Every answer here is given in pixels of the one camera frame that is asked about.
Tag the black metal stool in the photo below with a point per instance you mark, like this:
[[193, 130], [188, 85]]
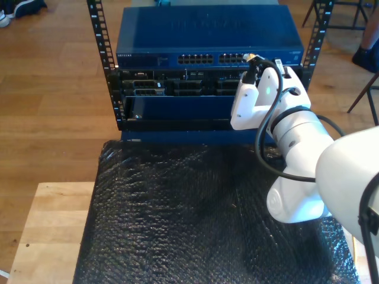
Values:
[[349, 28]]

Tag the dark legged chair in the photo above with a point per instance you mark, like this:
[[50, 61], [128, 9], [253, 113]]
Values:
[[371, 97]]

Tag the person's foot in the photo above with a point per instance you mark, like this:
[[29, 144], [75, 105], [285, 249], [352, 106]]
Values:
[[29, 7], [3, 19]]

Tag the blue rack base panel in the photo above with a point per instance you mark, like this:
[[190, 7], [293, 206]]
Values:
[[192, 137]]

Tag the blue network switch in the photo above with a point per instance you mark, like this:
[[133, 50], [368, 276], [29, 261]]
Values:
[[192, 32]]

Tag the black rack server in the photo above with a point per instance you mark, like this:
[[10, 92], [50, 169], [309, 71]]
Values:
[[183, 85]]

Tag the person's leg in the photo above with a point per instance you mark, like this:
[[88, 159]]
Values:
[[368, 56]]

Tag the black rack frame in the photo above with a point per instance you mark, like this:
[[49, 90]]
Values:
[[100, 35]]

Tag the black bubble wrap mat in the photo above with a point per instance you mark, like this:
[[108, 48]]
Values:
[[163, 236]]

